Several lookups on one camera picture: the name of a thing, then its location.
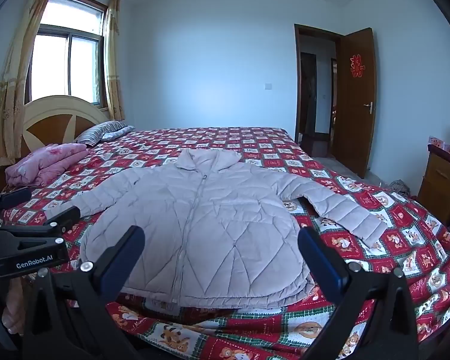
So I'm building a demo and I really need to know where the folded pink floral quilt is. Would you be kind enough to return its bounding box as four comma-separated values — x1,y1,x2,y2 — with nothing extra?
4,143,90,187

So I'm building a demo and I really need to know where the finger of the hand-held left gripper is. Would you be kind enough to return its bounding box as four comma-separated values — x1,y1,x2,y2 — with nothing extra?
0,205,81,239
0,187,32,216

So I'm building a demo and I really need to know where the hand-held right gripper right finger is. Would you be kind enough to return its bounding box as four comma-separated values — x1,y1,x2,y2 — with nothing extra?
297,227,430,360

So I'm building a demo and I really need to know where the red checkered printed blanket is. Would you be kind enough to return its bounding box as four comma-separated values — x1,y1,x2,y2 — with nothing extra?
2,125,450,360

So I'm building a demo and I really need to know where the dark cloth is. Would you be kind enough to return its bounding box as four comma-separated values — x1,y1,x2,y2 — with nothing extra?
388,179,411,197

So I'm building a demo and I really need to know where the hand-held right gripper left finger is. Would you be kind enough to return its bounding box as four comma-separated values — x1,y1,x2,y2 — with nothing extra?
20,226,147,360

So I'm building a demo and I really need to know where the person's left hand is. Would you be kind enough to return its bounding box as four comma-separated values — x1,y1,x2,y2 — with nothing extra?
2,279,25,334

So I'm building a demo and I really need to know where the wooden cabinet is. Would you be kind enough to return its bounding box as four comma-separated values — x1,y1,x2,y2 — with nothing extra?
416,144,450,229

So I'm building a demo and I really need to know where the wide beige patterned curtain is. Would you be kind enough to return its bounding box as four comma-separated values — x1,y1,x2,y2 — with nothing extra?
0,0,62,169

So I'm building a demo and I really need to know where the grey floral pillow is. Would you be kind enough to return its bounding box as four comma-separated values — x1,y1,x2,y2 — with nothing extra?
101,125,136,143

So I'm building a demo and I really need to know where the pink printed box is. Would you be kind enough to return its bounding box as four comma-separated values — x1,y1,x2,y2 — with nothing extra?
428,136,450,153

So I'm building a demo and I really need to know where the narrow beige patterned curtain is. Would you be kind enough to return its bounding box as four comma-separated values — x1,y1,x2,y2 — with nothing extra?
103,0,126,121

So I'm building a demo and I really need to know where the cream and brown headboard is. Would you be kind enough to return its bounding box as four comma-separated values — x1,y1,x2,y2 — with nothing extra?
20,95,109,156

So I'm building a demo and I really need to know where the striped pillow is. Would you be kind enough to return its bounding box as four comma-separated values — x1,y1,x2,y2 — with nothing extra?
76,121,128,147

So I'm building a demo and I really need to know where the brown door frame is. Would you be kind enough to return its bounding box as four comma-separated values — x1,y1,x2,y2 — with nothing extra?
293,23,346,147

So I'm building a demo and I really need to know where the brown wooden door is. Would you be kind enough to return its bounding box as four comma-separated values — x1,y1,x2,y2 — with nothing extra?
337,27,377,180

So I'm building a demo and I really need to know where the pale pink quilted jacket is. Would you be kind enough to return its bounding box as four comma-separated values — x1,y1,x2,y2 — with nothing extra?
45,148,385,310

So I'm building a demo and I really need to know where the red paper door decoration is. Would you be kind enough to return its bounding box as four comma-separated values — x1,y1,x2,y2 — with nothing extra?
349,54,364,78

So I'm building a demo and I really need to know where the window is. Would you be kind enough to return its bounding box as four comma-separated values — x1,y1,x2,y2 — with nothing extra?
24,0,109,111

